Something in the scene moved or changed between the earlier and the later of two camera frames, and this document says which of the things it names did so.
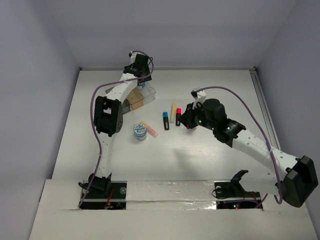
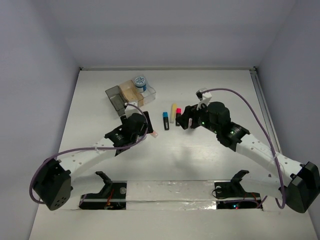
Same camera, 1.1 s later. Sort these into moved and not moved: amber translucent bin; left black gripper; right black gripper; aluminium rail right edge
Moved: left black gripper
Not moved: right black gripper; aluminium rail right edge; amber translucent bin
